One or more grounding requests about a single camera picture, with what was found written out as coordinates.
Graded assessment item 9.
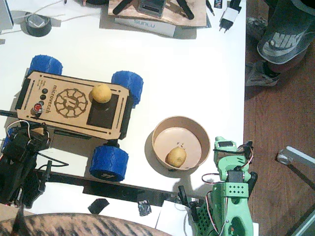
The white Sunlu box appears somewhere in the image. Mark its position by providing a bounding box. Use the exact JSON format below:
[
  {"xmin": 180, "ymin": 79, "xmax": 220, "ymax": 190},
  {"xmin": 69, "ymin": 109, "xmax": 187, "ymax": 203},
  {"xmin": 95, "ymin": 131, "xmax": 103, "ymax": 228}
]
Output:
[{"xmin": 114, "ymin": 16, "xmax": 177, "ymax": 38}]

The yellow ball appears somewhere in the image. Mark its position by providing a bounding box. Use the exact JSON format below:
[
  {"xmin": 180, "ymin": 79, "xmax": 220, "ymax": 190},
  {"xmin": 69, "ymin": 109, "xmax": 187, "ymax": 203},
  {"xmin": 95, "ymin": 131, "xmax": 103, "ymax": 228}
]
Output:
[
  {"xmin": 165, "ymin": 147, "xmax": 187, "ymax": 168},
  {"xmin": 91, "ymin": 84, "xmax": 112, "ymax": 103}
]

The white paper sheet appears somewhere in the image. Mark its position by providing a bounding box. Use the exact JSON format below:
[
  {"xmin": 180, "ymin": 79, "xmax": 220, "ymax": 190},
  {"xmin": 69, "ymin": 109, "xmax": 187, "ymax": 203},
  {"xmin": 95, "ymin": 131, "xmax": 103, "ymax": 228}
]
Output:
[{"xmin": 155, "ymin": 200, "xmax": 197, "ymax": 236}]

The black pen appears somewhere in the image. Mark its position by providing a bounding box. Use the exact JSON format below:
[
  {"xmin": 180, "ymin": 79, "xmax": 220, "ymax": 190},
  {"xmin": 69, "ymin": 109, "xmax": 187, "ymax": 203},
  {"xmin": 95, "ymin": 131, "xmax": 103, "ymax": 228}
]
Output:
[{"xmin": 206, "ymin": 0, "xmax": 215, "ymax": 17}]

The white black power adapter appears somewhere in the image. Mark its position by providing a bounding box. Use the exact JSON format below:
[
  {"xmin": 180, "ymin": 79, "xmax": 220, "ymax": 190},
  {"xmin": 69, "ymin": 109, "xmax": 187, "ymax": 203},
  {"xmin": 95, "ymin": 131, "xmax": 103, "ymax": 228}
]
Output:
[{"xmin": 218, "ymin": 6, "xmax": 240, "ymax": 34}]

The person's head brown hair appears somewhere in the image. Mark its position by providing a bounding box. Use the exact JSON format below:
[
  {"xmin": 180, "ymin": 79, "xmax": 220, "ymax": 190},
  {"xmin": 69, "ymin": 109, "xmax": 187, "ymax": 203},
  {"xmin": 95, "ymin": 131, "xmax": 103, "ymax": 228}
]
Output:
[{"xmin": 0, "ymin": 212, "xmax": 173, "ymax": 236}]

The grey black electronic device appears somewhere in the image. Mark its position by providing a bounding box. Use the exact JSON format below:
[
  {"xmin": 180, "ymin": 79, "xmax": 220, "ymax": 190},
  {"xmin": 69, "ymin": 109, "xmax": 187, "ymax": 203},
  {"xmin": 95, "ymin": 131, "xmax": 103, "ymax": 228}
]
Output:
[{"xmin": 137, "ymin": 0, "xmax": 166, "ymax": 18}]

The wooden-topped rover chassis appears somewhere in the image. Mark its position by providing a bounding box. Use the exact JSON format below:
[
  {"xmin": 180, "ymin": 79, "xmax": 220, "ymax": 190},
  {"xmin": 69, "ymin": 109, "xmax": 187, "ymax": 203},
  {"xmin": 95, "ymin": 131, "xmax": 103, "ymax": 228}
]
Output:
[{"xmin": 15, "ymin": 70, "xmax": 133, "ymax": 141}]

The black tape piece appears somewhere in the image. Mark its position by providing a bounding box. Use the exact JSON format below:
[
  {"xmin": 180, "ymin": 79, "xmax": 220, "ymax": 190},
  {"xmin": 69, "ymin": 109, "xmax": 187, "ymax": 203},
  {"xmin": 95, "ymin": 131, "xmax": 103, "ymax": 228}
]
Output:
[{"xmin": 88, "ymin": 198, "xmax": 110, "ymax": 215}]

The person in grey Nike shorts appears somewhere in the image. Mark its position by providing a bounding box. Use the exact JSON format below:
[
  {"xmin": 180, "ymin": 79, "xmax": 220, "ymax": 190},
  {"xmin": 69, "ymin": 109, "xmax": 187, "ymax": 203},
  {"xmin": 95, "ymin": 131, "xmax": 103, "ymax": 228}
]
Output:
[{"xmin": 245, "ymin": 0, "xmax": 315, "ymax": 87}]

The grey metal bar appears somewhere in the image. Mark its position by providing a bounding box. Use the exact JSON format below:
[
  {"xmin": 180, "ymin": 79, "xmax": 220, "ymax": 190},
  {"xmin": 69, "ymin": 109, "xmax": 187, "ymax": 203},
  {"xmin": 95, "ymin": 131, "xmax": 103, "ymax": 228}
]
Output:
[{"xmin": 285, "ymin": 208, "xmax": 315, "ymax": 236}]

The short black metal rail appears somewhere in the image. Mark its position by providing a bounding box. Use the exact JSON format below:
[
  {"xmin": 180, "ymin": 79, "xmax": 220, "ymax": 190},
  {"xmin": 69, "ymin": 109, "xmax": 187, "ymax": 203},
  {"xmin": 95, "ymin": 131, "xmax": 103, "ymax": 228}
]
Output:
[{"xmin": 0, "ymin": 109, "xmax": 20, "ymax": 118}]

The black clamp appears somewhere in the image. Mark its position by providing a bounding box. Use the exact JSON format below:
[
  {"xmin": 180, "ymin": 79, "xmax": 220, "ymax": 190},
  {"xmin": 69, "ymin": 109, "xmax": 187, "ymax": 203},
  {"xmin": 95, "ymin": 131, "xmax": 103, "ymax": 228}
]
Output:
[
  {"xmin": 39, "ymin": 160, "xmax": 53, "ymax": 193},
  {"xmin": 178, "ymin": 185, "xmax": 200, "ymax": 223}
]

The white cable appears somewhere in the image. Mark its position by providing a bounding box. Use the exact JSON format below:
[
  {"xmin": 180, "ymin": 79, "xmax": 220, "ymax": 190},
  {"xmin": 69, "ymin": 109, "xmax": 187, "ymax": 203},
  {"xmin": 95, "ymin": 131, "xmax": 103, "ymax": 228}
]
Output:
[{"xmin": 9, "ymin": 0, "xmax": 102, "ymax": 23}]

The long black metal rail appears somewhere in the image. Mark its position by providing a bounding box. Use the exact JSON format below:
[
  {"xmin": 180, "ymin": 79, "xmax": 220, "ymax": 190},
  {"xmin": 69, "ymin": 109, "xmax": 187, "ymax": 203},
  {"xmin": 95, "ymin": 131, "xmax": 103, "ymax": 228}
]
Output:
[{"xmin": 29, "ymin": 169, "xmax": 205, "ymax": 207}]

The black tripod leg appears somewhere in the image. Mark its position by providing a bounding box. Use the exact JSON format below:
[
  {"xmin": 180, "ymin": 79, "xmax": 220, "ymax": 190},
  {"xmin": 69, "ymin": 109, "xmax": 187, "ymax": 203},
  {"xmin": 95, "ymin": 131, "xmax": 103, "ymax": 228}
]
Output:
[
  {"xmin": 112, "ymin": 0, "xmax": 135, "ymax": 15},
  {"xmin": 177, "ymin": 0, "xmax": 195, "ymax": 20}
]

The black thin cable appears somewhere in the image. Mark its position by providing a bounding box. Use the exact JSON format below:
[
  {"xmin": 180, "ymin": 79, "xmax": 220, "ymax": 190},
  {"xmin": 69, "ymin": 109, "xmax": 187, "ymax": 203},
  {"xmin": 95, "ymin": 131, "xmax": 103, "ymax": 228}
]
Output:
[{"xmin": 36, "ymin": 150, "xmax": 70, "ymax": 170}]

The clear plastic cube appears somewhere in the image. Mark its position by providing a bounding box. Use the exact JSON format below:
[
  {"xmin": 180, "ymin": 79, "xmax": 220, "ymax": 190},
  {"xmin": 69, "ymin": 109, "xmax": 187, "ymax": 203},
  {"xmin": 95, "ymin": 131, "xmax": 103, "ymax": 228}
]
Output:
[{"xmin": 28, "ymin": 15, "xmax": 46, "ymax": 28}]

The crumpled foil scrap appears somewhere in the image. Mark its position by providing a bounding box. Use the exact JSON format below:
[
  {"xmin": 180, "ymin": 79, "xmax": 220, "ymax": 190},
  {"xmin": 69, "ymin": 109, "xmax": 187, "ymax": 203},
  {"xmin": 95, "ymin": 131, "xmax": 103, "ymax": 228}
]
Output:
[{"xmin": 137, "ymin": 200, "xmax": 152, "ymax": 217}]

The wooden board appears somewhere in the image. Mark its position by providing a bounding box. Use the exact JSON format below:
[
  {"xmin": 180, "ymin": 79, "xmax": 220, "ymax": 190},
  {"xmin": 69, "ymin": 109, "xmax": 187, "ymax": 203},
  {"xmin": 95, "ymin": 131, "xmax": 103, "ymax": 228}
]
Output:
[{"xmin": 107, "ymin": 0, "xmax": 207, "ymax": 27}]

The black tape roll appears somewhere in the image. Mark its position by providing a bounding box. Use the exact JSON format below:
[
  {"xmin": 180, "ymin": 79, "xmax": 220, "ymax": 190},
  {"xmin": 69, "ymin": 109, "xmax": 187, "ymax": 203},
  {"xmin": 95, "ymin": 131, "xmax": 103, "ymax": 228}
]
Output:
[{"xmin": 21, "ymin": 14, "xmax": 52, "ymax": 37}]

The grey metal frame leg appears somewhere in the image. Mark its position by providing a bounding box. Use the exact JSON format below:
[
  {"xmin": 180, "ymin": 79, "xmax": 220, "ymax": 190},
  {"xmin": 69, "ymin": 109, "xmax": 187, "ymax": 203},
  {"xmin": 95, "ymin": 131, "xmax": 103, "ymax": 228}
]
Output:
[{"xmin": 275, "ymin": 145, "xmax": 315, "ymax": 192}]

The grey white box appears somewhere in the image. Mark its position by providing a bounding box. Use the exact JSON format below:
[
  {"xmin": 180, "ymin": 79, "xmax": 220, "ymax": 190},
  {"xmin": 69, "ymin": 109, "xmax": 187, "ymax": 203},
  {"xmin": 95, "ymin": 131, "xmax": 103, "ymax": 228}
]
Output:
[{"xmin": 0, "ymin": 0, "xmax": 14, "ymax": 31}]

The tan paper bowl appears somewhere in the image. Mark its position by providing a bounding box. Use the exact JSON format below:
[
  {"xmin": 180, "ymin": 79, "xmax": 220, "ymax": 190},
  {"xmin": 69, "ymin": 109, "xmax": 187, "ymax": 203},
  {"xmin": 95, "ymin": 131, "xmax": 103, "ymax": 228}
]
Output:
[{"xmin": 151, "ymin": 116, "xmax": 212, "ymax": 171}]

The black plug adapter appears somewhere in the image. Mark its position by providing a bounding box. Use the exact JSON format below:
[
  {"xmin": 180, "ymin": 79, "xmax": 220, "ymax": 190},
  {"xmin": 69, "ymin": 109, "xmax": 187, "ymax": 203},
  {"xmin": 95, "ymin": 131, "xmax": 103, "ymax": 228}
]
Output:
[{"xmin": 230, "ymin": 0, "xmax": 243, "ymax": 12}]

